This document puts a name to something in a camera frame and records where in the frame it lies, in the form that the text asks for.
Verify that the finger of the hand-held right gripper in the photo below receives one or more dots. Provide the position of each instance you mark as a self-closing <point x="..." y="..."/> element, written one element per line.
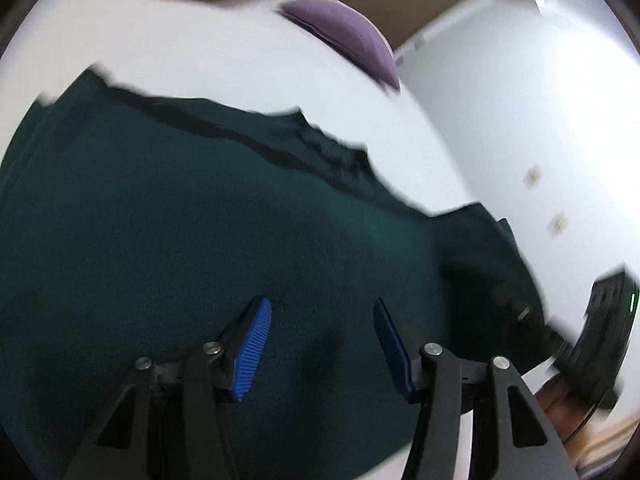
<point x="530" y="316"/>

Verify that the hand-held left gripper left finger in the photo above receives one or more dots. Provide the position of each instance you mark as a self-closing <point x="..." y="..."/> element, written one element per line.
<point x="252" y="345"/>

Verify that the brown door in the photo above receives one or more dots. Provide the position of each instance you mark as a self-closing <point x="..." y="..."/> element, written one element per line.
<point x="415" y="0"/>

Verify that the purple cushion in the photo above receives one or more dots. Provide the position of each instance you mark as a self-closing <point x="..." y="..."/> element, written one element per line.
<point x="345" y="35"/>

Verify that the dark green sweater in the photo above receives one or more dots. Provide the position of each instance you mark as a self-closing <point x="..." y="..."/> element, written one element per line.
<point x="200" y="235"/>

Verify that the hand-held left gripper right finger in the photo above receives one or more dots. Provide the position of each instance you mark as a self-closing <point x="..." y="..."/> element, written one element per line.
<point x="392" y="345"/>

